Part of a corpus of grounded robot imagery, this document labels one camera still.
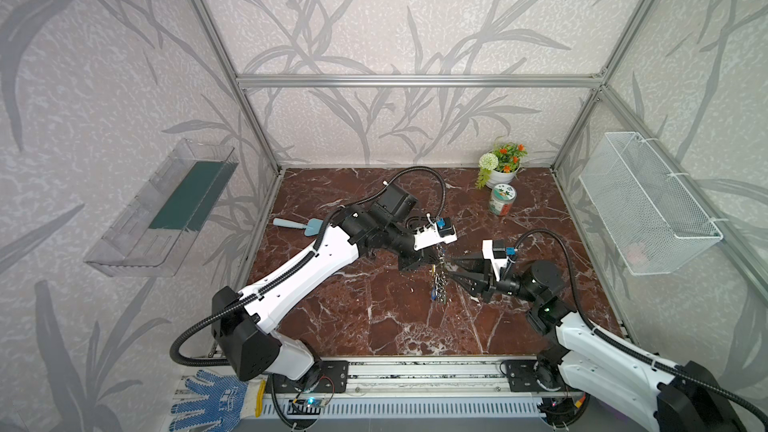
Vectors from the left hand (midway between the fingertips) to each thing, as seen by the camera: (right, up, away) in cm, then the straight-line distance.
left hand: (439, 250), depth 69 cm
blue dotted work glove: (-50, -36, +2) cm, 62 cm away
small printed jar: (+25, +11, +33) cm, 43 cm away
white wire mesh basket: (+46, +7, -4) cm, 47 cm away
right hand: (+4, -2, +1) cm, 4 cm away
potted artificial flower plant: (+26, +23, +36) cm, 50 cm away
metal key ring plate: (+1, -11, +5) cm, 12 cm away
